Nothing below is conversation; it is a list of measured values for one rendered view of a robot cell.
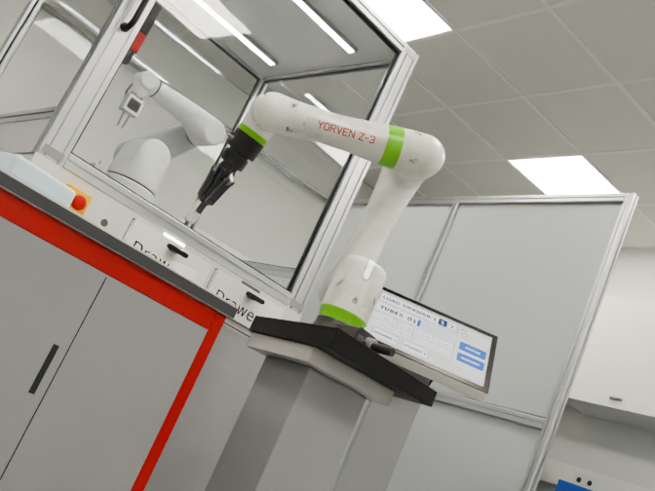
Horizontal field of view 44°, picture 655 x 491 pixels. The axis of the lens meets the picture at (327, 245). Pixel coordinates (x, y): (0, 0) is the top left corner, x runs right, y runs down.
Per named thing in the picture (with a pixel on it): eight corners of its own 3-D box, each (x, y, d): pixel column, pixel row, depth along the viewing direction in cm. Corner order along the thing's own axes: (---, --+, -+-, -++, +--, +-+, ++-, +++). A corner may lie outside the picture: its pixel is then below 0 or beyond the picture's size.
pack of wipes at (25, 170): (43, 206, 167) (54, 186, 168) (68, 211, 161) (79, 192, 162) (-19, 168, 156) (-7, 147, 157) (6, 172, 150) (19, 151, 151)
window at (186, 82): (288, 291, 269) (398, 53, 293) (68, 152, 218) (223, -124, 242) (287, 291, 270) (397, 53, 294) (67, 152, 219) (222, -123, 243)
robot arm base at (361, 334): (401, 373, 201) (409, 351, 203) (368, 348, 191) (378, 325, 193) (325, 353, 219) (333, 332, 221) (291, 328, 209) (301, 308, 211)
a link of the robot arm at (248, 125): (293, 109, 237) (262, 86, 235) (298, 108, 225) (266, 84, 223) (264, 148, 238) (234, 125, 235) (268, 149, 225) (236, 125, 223)
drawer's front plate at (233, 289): (270, 340, 262) (285, 309, 265) (203, 302, 245) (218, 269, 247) (267, 339, 263) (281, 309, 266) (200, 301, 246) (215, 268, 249)
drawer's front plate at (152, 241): (196, 298, 243) (212, 265, 246) (118, 253, 226) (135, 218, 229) (193, 297, 245) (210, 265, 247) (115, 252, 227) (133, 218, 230)
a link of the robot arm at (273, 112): (370, 162, 230) (382, 124, 229) (380, 165, 219) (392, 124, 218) (246, 127, 223) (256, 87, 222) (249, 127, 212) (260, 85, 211)
